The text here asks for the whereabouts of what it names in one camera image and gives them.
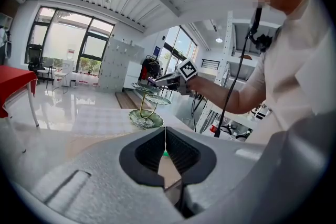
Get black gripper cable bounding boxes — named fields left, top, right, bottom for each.
left=213, top=7, right=264, bottom=138

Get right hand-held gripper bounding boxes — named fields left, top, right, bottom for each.
left=154, top=58, right=198, bottom=96

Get glass entrance doors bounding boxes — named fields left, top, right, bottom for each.
left=157, top=25, right=198, bottom=74

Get white cabinet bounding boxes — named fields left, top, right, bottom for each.
left=122, top=60, right=143, bottom=90

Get person's beige shirt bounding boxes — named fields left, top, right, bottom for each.
left=240, top=0, right=336, bottom=145

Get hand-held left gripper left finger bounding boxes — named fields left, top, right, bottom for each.
left=13, top=127, right=186, bottom=224

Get black office chair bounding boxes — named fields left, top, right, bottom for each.
left=27, top=47, right=46, bottom=81

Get table with red cloth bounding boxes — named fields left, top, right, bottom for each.
left=0, top=65, right=40, bottom=153

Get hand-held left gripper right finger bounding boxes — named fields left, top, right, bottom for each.
left=166, top=127, right=266, bottom=218

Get black chest harness device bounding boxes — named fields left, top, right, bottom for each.
left=248, top=33, right=273, bottom=52

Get white metal chair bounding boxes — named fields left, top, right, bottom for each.
left=51, top=61, right=72, bottom=94

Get grey lockers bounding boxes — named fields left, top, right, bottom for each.
left=98, top=37, right=145, bottom=93

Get large black-framed window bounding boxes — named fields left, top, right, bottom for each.
left=24, top=6, right=116, bottom=74

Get person's right forearm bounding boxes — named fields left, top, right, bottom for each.
left=186, top=75, right=266, bottom=115

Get green glass tiered stand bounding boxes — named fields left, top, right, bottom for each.
left=128, top=82, right=172, bottom=130

